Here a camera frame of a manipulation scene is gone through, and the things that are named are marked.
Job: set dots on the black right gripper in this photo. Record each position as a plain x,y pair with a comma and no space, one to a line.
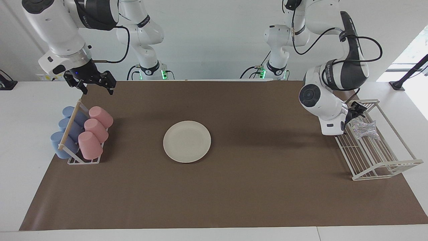
83,72

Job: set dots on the white wall socket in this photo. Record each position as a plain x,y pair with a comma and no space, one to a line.
46,78

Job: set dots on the black slanted stand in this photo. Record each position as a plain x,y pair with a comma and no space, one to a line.
398,85

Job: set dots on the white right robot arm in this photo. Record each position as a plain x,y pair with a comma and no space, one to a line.
57,30

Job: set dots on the pink plastic cup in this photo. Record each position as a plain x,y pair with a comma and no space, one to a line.
97,130
89,145
102,117

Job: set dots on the blue plastic cup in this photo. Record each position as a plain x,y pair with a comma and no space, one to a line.
55,140
63,124
68,111

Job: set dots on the brown table mat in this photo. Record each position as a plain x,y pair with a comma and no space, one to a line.
267,150

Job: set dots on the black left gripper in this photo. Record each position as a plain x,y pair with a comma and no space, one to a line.
351,115

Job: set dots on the small black table clamp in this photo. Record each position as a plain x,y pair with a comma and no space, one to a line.
8,85

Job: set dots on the cream round plate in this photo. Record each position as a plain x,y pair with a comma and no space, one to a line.
187,142

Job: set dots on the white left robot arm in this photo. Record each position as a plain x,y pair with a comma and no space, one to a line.
321,100

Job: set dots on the cup rack with wooden rod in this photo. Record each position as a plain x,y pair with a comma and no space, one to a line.
71,123

